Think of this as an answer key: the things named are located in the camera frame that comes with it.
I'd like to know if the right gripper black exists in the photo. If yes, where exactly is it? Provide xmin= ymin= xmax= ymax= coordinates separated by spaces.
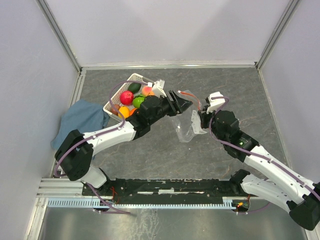
xmin=197 ymin=104 xmax=226 ymax=145

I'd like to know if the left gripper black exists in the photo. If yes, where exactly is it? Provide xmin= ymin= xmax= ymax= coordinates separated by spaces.
xmin=148 ymin=89 xmax=193 ymax=126

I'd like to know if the clear zip top bag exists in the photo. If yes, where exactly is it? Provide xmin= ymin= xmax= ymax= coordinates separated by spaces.
xmin=171 ymin=90 xmax=202 ymax=143

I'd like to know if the green mini watermelon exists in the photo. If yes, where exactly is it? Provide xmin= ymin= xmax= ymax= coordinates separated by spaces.
xmin=132 ymin=94 xmax=145 ymax=108

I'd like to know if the orange fruit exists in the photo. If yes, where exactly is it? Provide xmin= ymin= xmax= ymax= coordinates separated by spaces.
xmin=129 ymin=108 xmax=139 ymax=116

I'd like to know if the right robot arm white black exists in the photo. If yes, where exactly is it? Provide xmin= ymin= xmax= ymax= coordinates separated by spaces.
xmin=191 ymin=110 xmax=320 ymax=231

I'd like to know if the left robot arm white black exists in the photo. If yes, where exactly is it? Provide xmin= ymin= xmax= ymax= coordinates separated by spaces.
xmin=55 ymin=91 xmax=193 ymax=195

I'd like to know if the pink yellow peach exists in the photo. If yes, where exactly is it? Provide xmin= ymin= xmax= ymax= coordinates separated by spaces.
xmin=141 ymin=86 xmax=155 ymax=97

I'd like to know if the dark green avocado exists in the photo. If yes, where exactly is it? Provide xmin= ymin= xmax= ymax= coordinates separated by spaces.
xmin=127 ymin=82 xmax=141 ymax=94

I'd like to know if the yellow lemon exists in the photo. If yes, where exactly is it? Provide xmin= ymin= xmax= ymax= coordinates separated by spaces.
xmin=118 ymin=106 xmax=130 ymax=119

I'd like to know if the brown kiwi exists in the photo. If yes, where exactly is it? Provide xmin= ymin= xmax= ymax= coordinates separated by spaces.
xmin=110 ymin=104 xmax=121 ymax=116

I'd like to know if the white perforated plastic basket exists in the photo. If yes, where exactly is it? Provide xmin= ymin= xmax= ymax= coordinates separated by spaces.
xmin=103 ymin=73 xmax=164 ymax=122

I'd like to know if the blue cloth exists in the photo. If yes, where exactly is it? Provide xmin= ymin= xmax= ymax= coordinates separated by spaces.
xmin=51 ymin=99 xmax=110 ymax=150

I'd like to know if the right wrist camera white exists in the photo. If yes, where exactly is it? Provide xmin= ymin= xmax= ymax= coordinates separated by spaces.
xmin=205 ymin=91 xmax=230 ymax=114

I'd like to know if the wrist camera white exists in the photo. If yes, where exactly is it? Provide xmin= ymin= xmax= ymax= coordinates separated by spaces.
xmin=205 ymin=91 xmax=230 ymax=114
xmin=147 ymin=79 xmax=167 ymax=97

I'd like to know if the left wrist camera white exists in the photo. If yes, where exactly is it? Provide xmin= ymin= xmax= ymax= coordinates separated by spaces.
xmin=147 ymin=79 xmax=167 ymax=97

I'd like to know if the light blue cable duct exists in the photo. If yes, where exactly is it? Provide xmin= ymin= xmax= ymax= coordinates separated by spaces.
xmin=46 ymin=197 xmax=241 ymax=210

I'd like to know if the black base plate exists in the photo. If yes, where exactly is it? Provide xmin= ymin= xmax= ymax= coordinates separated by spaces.
xmin=95 ymin=178 xmax=248 ymax=204

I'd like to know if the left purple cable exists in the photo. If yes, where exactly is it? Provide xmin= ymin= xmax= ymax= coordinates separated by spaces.
xmin=52 ymin=80 xmax=151 ymax=215

